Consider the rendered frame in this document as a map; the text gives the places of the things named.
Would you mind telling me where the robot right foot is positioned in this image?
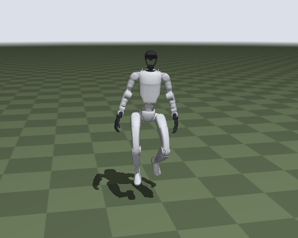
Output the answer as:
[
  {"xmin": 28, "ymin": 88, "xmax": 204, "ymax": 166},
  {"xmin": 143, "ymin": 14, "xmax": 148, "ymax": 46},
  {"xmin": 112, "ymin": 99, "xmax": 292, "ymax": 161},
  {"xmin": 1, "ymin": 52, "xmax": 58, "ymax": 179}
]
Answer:
[{"xmin": 134, "ymin": 169, "xmax": 142, "ymax": 185}]

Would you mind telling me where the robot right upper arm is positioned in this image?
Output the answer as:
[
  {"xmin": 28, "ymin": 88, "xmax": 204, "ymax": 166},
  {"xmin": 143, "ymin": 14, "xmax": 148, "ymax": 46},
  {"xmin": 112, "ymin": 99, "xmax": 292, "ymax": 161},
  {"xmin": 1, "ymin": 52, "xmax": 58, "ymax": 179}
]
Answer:
[{"xmin": 125, "ymin": 71, "xmax": 140, "ymax": 99}]

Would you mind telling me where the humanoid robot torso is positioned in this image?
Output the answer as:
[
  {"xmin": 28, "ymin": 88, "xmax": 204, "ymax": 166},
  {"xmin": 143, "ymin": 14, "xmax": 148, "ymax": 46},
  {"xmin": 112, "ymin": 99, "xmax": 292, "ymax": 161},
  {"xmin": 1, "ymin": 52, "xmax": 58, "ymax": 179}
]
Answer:
[{"xmin": 139, "ymin": 68, "xmax": 162, "ymax": 122}]

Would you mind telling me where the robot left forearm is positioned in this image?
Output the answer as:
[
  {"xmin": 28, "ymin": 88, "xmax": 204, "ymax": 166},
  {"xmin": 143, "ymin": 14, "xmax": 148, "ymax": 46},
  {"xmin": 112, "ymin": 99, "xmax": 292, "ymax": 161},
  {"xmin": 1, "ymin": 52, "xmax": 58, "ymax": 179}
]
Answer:
[{"xmin": 168, "ymin": 92, "xmax": 178, "ymax": 117}]

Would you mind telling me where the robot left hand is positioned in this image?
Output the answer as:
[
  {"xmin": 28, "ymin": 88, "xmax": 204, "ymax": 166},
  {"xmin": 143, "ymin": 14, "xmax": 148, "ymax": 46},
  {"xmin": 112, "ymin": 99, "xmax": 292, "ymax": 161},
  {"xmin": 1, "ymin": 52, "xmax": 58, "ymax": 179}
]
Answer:
[{"xmin": 172, "ymin": 113, "xmax": 178, "ymax": 133}]

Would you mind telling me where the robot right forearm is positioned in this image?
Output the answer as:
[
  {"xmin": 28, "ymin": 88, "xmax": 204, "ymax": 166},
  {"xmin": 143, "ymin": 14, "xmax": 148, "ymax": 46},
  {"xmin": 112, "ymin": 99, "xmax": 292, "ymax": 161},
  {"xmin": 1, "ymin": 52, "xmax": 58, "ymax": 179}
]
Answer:
[{"xmin": 117, "ymin": 91, "xmax": 128, "ymax": 116}]

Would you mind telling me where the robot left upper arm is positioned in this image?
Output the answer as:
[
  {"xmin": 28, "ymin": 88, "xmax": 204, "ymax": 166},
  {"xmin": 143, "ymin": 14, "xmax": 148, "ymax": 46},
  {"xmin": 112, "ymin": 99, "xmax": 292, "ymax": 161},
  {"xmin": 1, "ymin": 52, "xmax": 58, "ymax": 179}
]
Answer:
[{"xmin": 161, "ymin": 72, "xmax": 173, "ymax": 100}]

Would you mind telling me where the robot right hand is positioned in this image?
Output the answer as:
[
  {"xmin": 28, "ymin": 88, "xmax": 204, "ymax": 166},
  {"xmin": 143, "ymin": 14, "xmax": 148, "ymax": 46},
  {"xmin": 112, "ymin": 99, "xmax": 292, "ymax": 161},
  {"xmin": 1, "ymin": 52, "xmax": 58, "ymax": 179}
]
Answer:
[{"xmin": 114, "ymin": 112, "xmax": 123, "ymax": 132}]

